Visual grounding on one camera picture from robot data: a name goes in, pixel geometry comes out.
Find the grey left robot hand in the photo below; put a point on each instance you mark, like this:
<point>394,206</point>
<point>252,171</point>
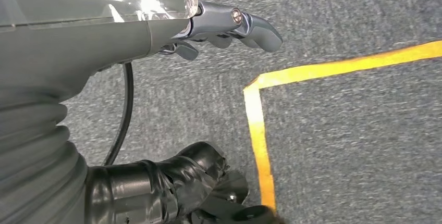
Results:
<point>86,36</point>

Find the yellow floor tape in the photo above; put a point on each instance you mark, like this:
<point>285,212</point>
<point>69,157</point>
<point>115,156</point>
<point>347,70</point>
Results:
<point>257,129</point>

